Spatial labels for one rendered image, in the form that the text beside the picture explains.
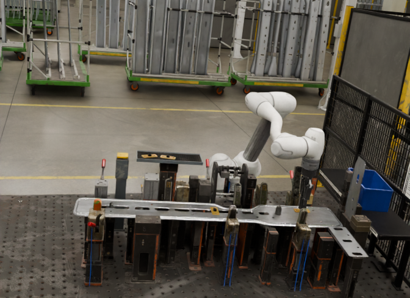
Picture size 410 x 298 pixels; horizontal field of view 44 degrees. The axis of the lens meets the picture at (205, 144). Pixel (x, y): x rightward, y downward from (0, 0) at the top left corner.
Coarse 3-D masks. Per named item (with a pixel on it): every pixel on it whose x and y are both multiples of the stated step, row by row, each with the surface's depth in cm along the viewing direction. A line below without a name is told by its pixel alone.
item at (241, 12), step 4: (240, 4) 1395; (244, 4) 1398; (240, 8) 1398; (240, 12) 1402; (244, 12) 1405; (240, 16) 1406; (244, 16) 1410; (240, 20) 1410; (236, 24) 1425; (240, 24) 1414; (236, 28) 1424; (240, 28) 1418; (236, 32) 1424; (240, 32) 1422; (236, 36) 1424; (240, 36) 1425; (236, 40) 1426; (240, 40) 1429; (236, 44) 1430; (236, 48) 1434; (236, 52) 1438; (232, 56) 1432; (236, 56) 1442; (240, 56) 1453
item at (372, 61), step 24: (360, 24) 504; (384, 24) 465; (408, 24) 433; (360, 48) 503; (384, 48) 464; (408, 48) 433; (336, 72) 542; (360, 72) 502; (384, 72) 464; (408, 72) 428; (384, 96) 464; (408, 96) 433; (336, 120) 545; (336, 144) 544; (336, 168) 544
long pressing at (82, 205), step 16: (80, 208) 251; (112, 208) 255; (176, 208) 263; (192, 208) 264; (208, 208) 266; (224, 208) 268; (240, 208) 270; (256, 208) 273; (272, 208) 275; (288, 208) 277; (320, 208) 281; (272, 224) 258; (288, 224) 260; (320, 224) 263; (336, 224) 265
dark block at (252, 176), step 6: (252, 174) 287; (252, 180) 281; (246, 186) 283; (252, 186) 282; (246, 192) 284; (252, 192) 284; (246, 198) 285; (252, 198) 285; (246, 204) 286; (252, 204) 286
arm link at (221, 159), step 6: (216, 156) 336; (222, 156) 336; (228, 156) 339; (210, 162) 336; (222, 162) 333; (228, 162) 335; (210, 168) 335; (210, 174) 335; (210, 180) 336; (222, 180) 336; (222, 186) 338
